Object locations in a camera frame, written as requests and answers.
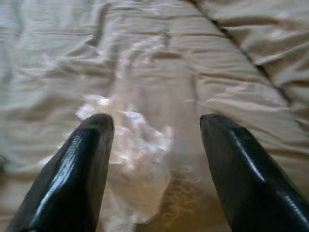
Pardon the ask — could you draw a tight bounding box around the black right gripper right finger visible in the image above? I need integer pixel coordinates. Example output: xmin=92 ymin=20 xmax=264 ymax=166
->
xmin=199 ymin=113 xmax=309 ymax=232

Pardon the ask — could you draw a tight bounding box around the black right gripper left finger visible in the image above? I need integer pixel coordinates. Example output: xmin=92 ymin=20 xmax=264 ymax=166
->
xmin=7 ymin=114 xmax=115 ymax=232

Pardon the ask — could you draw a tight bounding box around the white paper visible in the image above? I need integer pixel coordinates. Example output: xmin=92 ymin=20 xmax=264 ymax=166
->
xmin=38 ymin=94 xmax=173 ymax=232

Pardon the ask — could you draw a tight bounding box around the grey leaf-pattern bedsheet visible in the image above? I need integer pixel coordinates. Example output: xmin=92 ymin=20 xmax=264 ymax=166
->
xmin=0 ymin=0 xmax=309 ymax=232

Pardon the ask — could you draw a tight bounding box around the beige wrinkled bed cover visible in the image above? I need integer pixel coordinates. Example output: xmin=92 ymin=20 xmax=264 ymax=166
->
xmin=190 ymin=0 xmax=309 ymax=121

